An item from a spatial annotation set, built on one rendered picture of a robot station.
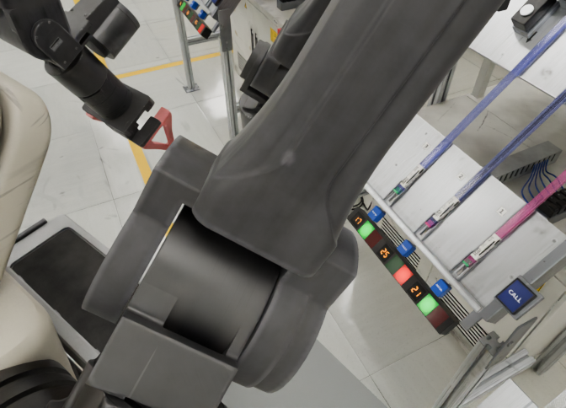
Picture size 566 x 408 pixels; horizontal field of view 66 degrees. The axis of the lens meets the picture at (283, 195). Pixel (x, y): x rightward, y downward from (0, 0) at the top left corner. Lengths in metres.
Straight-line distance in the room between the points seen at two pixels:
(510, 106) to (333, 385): 1.12
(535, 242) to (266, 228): 0.76
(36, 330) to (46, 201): 1.99
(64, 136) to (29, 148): 2.37
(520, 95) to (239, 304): 1.58
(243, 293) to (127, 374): 0.06
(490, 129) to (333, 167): 1.35
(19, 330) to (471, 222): 0.81
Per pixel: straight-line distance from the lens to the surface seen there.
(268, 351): 0.21
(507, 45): 1.07
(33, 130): 0.26
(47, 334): 0.29
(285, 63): 0.41
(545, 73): 1.02
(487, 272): 0.91
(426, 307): 0.95
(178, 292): 0.20
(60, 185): 2.32
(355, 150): 0.16
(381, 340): 1.63
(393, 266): 0.98
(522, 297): 0.84
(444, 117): 1.51
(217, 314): 0.20
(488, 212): 0.93
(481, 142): 1.44
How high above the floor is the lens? 1.43
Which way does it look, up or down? 45 degrees down
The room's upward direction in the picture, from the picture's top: straight up
